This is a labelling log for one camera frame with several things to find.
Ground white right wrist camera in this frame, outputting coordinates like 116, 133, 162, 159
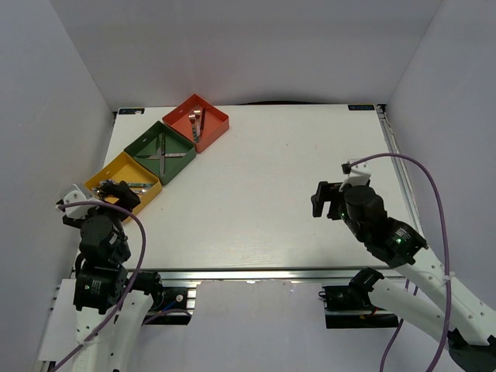
339, 159, 371, 192

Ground green handled knife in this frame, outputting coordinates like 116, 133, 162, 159
155, 134, 162, 155

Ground aluminium table frame rail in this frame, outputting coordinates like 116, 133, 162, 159
375, 104, 425, 236

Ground green handled fork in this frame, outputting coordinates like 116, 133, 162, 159
188, 112, 198, 143

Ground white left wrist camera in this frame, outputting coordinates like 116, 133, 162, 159
59, 184, 97, 220

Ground pink handled knife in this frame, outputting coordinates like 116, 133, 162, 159
144, 153, 187, 160

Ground pink handled fork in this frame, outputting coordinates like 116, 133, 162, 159
195, 115, 201, 143

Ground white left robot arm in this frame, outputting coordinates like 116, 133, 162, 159
52, 180, 164, 371

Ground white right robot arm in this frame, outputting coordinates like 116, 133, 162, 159
311, 181, 495, 371

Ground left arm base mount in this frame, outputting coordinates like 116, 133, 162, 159
135, 271, 195, 326

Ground brown handled knife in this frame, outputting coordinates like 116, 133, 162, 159
159, 134, 166, 177

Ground red box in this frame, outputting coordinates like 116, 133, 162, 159
162, 94, 229, 153

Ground green handled spoon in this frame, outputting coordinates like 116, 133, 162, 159
98, 179, 155, 189

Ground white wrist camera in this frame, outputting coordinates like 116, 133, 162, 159
59, 184, 97, 220
339, 159, 371, 192

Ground green box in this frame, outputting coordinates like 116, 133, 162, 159
124, 122, 196, 186

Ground yellow box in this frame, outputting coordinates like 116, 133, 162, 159
84, 152, 162, 215

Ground brown handled spoon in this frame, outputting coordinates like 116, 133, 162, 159
91, 188, 148, 195

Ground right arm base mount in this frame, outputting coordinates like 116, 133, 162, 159
319, 267, 399, 329

